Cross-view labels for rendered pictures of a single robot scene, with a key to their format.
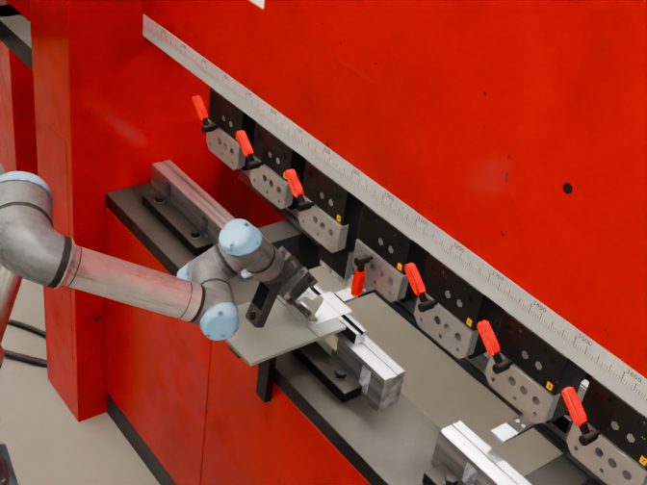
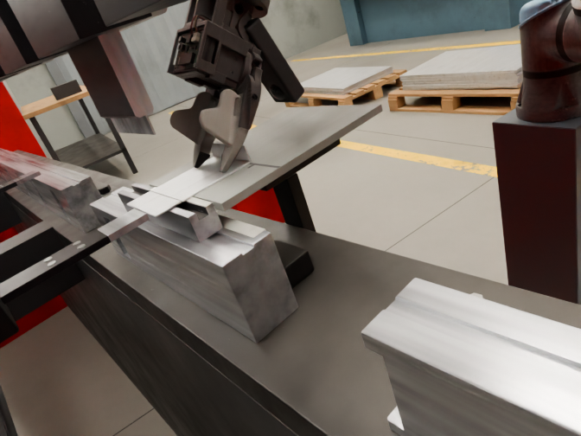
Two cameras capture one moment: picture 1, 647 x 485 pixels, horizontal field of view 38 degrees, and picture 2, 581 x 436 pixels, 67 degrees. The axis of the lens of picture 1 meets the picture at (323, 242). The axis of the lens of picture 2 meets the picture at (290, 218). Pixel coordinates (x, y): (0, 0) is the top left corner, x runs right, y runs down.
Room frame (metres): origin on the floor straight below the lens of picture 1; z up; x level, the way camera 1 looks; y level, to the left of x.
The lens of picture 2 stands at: (2.20, 0.16, 1.16)
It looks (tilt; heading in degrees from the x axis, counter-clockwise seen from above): 26 degrees down; 188
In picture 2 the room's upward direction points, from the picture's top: 19 degrees counter-clockwise
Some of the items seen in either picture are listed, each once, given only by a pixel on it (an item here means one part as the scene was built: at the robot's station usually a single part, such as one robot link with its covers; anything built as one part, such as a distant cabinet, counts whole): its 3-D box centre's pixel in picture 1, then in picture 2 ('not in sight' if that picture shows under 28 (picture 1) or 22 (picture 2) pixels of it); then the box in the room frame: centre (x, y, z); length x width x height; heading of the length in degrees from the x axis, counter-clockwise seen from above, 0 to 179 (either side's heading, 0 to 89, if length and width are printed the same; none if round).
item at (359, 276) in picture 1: (361, 275); not in sight; (1.59, -0.09, 1.20); 0.04 x 0.02 x 0.10; 132
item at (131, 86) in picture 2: (335, 258); (114, 89); (1.75, -0.03, 1.13); 0.10 x 0.02 x 0.10; 42
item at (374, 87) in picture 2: not in sight; (341, 89); (-2.65, 0.43, 0.07); 1.20 x 0.82 x 0.14; 30
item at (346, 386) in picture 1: (313, 356); (224, 245); (1.68, -0.02, 0.89); 0.30 x 0.05 x 0.03; 42
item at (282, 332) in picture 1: (276, 322); (265, 147); (1.65, 0.08, 1.00); 0.26 x 0.18 x 0.01; 132
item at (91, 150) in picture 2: not in sight; (62, 111); (-2.67, -2.56, 0.75); 1.80 x 0.75 x 1.50; 32
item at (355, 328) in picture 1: (333, 313); (163, 208); (1.73, -0.05, 0.99); 0.20 x 0.03 x 0.03; 42
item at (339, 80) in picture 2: not in sight; (339, 80); (-2.65, 0.43, 0.17); 1.01 x 0.64 x 0.06; 30
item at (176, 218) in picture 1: (176, 222); not in sight; (2.16, 0.41, 0.89); 0.30 x 0.05 x 0.03; 42
